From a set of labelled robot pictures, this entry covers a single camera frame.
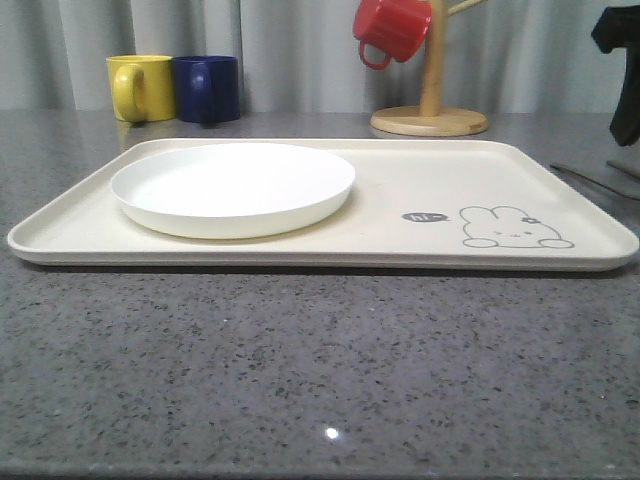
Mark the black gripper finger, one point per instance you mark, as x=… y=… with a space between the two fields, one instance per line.
x=618 y=28

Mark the silver metal spoon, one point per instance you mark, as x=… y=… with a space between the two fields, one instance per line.
x=595 y=181

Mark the white round plate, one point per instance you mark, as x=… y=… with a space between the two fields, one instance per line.
x=233 y=190

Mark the wooden mug tree stand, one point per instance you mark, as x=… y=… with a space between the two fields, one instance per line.
x=430 y=118

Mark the red mug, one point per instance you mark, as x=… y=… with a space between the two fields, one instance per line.
x=390 y=30

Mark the cream rabbit serving tray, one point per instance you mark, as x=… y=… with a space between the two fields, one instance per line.
x=452 y=204

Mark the dark blue mug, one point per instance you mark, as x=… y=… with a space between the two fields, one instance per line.
x=206 y=88

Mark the yellow mug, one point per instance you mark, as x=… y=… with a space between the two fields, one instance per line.
x=141 y=87

